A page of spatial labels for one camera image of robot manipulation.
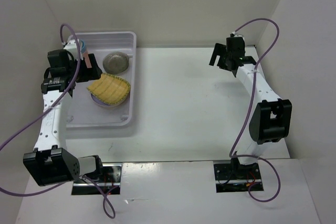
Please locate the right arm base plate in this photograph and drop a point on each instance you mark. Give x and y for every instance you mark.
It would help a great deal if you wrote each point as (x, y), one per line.
(232, 177)

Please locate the red plastic cup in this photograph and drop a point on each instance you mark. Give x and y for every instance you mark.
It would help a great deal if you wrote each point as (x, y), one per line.
(86, 58)

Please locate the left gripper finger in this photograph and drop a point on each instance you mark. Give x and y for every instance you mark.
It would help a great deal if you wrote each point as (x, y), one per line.
(85, 77)
(94, 72)

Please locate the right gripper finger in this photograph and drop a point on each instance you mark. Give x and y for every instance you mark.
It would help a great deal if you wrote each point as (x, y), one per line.
(222, 61)
(218, 50)

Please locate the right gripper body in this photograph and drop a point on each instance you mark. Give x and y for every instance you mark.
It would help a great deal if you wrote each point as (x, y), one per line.
(228, 54)

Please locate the purple plastic plate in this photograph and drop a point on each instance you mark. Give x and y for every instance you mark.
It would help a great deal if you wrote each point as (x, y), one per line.
(103, 104)

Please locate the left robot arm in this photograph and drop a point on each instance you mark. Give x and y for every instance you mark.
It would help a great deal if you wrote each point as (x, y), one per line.
(50, 163)

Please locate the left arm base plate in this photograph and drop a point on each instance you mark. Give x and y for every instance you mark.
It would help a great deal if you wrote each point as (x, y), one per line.
(109, 182)

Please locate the blue plastic cup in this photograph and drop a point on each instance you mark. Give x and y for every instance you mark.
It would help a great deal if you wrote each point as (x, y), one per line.
(82, 46)

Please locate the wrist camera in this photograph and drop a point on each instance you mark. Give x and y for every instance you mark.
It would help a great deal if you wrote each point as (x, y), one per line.
(71, 47)
(235, 34)

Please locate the woven bamboo tray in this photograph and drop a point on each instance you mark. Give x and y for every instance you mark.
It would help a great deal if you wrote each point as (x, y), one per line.
(110, 89)

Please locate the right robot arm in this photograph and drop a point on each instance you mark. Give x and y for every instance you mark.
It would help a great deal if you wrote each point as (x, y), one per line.
(269, 114)

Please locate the clear glass plate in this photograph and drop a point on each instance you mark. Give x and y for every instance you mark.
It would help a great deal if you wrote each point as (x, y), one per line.
(116, 62)

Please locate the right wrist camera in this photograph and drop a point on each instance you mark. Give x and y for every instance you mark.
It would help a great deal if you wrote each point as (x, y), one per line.
(235, 34)

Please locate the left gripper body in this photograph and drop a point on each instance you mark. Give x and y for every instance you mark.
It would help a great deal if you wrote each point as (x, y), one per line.
(71, 70)

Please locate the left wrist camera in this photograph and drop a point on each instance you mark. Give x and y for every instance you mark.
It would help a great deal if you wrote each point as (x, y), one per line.
(71, 47)

